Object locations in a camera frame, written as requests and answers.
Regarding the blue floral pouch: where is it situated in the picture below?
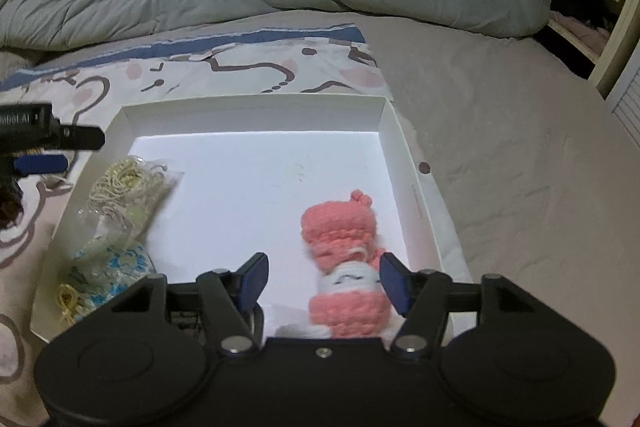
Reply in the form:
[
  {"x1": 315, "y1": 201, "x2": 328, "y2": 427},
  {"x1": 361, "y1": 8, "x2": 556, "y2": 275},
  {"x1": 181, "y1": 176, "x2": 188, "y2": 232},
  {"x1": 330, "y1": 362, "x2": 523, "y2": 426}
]
[{"x1": 56, "y1": 244, "x2": 157, "y2": 325}]

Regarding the bagged beige cord bundle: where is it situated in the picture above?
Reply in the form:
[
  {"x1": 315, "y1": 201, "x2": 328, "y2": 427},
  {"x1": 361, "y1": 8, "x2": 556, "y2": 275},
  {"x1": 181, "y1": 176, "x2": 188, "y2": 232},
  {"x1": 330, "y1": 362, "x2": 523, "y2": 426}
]
[{"x1": 80, "y1": 157, "x2": 185, "y2": 253}]

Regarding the white slatted door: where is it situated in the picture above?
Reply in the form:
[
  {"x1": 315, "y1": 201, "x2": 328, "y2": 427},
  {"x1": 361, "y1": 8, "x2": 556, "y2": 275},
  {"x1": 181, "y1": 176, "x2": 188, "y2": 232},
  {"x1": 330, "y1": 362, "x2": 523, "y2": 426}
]
[{"x1": 602, "y1": 54, "x2": 640, "y2": 154}]

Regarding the pink crochet doll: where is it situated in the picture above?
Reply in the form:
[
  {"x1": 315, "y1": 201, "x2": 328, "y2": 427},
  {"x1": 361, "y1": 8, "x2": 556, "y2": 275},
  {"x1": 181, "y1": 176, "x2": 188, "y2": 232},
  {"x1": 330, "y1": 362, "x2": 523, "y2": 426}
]
[{"x1": 300, "y1": 189, "x2": 406, "y2": 340}]

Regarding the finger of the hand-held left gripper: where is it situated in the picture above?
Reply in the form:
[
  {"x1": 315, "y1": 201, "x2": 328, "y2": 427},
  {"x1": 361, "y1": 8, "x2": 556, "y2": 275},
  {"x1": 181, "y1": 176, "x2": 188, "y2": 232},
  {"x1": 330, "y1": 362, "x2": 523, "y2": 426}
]
[
  {"x1": 0, "y1": 154, "x2": 69, "y2": 182},
  {"x1": 59, "y1": 125, "x2": 106, "y2": 152}
]

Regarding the cream shelf unit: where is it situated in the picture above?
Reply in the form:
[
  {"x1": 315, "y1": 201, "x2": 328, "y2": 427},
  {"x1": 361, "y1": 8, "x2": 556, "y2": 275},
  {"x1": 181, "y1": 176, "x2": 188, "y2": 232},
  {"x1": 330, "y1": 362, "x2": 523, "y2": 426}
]
[{"x1": 475, "y1": 0, "x2": 640, "y2": 98}]

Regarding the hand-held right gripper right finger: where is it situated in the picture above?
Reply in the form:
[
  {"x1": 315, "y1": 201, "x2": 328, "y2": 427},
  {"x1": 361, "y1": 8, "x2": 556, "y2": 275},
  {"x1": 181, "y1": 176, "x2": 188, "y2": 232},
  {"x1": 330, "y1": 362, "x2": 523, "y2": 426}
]
[{"x1": 379, "y1": 252, "x2": 543, "y2": 359}]

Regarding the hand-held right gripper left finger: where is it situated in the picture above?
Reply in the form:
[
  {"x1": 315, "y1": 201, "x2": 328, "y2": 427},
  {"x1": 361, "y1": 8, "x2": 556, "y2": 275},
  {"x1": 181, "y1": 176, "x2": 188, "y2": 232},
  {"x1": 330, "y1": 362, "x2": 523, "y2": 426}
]
[{"x1": 107, "y1": 252, "x2": 271, "y2": 358}]

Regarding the shallow white cardboard box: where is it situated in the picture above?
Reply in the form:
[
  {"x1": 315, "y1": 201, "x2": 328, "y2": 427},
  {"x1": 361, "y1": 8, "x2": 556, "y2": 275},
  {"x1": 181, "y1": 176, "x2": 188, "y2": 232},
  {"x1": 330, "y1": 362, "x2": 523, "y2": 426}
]
[{"x1": 30, "y1": 94, "x2": 476, "y2": 345}]

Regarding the cartoon printed blanket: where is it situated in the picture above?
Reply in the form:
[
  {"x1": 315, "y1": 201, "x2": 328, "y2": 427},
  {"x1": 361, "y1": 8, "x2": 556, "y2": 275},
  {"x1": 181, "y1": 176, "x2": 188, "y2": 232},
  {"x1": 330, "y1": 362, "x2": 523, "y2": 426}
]
[{"x1": 0, "y1": 23, "x2": 476, "y2": 427}]

